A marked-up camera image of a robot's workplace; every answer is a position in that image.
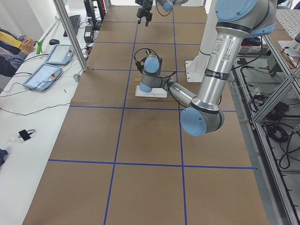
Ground upper teach pendant tablet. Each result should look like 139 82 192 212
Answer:
45 45 73 65

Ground wooden towel rack white base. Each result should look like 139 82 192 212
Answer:
135 78 167 98

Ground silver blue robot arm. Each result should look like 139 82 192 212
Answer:
135 0 188 27
135 0 278 136

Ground green plastic clamp tool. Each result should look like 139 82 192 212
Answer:
36 40 43 54

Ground teach pendant tablet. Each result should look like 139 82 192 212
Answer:
22 63 62 91
45 45 73 65

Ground lower teach pendant tablet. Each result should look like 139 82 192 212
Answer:
22 63 62 91

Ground black monitor on stand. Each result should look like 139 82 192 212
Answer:
83 0 110 31

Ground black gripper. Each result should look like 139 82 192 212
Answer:
136 0 153 27

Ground black computer mouse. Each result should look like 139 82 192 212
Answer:
49 39 60 45

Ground black computer keyboard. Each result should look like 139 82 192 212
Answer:
69 15 81 36

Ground person's hand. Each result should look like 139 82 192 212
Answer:
22 36 35 54

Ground small black device with cable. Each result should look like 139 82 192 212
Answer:
18 129 36 141

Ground aluminium frame post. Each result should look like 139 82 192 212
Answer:
53 0 88 72

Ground white pedestal column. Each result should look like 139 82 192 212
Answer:
185 0 218 83

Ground black power adapter box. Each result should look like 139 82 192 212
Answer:
84 26 94 43

